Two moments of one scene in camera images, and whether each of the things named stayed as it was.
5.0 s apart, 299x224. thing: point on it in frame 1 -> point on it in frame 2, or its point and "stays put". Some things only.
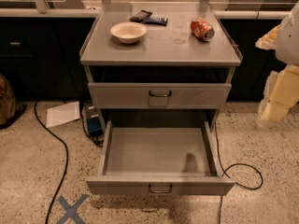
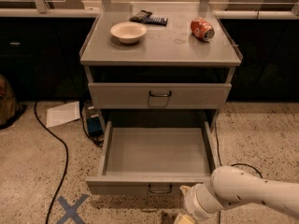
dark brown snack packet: (140, 15) stays put
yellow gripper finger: (269, 41) -> (184, 189)
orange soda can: (201, 29) stays put
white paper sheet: (63, 113) stays put
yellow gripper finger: (273, 110) -> (183, 219)
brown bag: (8, 103) stays put
